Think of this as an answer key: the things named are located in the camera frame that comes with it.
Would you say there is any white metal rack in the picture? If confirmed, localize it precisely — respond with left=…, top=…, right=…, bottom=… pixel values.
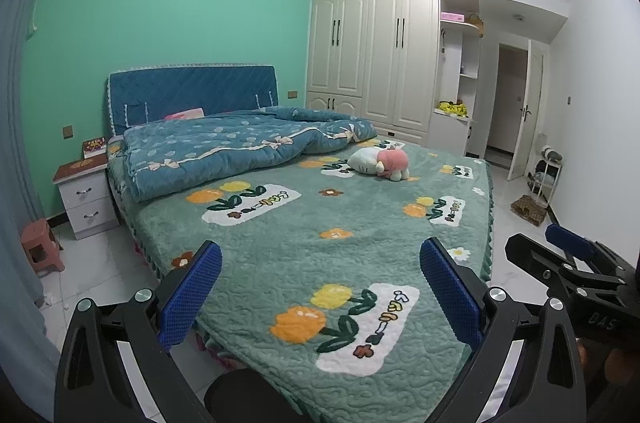
left=530, top=158, right=563, bottom=208

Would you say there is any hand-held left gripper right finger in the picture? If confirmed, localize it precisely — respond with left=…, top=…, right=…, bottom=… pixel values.
left=419, top=237, right=586, bottom=423

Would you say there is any woven brown mat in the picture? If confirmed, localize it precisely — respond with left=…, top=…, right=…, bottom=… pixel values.
left=510, top=195, right=549, bottom=226

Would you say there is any white door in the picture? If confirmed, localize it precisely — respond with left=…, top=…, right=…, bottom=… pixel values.
left=507, top=39, right=546, bottom=181

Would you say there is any white and pink plush toy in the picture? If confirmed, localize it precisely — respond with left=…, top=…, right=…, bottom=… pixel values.
left=347, top=145, right=411, bottom=182

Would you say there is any white nightstand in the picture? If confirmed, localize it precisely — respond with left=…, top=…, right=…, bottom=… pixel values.
left=54, top=153, right=121, bottom=240

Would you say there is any yellow toy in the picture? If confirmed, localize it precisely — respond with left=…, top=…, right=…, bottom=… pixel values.
left=437, top=100, right=471, bottom=118

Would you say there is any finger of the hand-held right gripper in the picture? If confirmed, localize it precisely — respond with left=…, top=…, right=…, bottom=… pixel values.
left=505, top=233, right=621, bottom=300
left=545, top=223, right=640, bottom=285

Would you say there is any pink plastic stool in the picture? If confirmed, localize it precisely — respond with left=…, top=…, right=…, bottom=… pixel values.
left=20, top=219, right=66, bottom=274

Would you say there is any green printed bed blanket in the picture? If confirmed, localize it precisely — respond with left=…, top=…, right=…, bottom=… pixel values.
left=107, top=138, right=496, bottom=423

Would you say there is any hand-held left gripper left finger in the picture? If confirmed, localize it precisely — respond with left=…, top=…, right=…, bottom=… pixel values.
left=54, top=240, right=223, bottom=423

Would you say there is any blue quilted headboard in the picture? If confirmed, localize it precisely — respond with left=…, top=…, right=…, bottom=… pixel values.
left=107, top=64, right=280, bottom=138

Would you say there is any person's right hand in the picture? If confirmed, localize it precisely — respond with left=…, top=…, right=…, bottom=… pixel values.
left=575, top=337, right=640, bottom=404

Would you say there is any pink pillow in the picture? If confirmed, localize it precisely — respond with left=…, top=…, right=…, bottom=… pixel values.
left=164, top=108, right=206, bottom=121

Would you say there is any blue floral quilt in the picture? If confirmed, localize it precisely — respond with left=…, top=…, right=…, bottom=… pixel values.
left=121, top=105, right=379, bottom=204

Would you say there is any white wardrobe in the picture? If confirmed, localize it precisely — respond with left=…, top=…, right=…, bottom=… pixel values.
left=305, top=0, right=483, bottom=158

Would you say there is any dark round object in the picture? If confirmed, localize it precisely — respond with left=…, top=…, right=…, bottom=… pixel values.
left=204, top=370, right=283, bottom=423

